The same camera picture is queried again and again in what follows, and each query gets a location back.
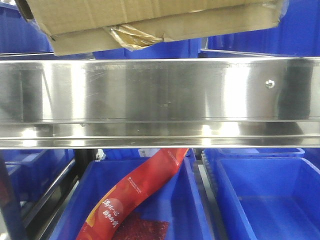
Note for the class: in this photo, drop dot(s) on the shelf rail screw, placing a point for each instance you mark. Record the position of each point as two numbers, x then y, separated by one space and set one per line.
269 84

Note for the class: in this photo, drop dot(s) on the blue bin lower centre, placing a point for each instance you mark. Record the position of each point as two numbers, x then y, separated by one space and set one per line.
178 202

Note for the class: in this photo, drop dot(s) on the blue bin upper right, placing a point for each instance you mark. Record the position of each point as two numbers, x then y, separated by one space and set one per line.
298 34

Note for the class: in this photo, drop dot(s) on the blue bin lower left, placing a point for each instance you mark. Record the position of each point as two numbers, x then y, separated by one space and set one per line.
32 171

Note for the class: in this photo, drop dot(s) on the red snack package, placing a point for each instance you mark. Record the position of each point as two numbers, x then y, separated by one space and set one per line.
134 188

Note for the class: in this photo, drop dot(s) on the blue bin rear right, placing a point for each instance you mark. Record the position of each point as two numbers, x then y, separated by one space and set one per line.
213 154

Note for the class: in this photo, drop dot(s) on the steel shelf upright post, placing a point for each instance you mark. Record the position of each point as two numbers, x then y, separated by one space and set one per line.
11 224

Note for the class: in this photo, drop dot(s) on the brown cardboard box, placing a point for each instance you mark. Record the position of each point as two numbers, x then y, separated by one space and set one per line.
83 26

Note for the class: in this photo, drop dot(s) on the stainless steel shelf rail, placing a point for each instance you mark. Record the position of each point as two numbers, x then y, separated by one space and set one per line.
158 103

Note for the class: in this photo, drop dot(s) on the blue bin lower right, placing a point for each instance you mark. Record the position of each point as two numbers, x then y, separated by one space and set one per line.
269 198

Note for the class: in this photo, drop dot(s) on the blue bin upper left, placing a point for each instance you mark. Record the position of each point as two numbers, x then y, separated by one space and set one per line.
19 36

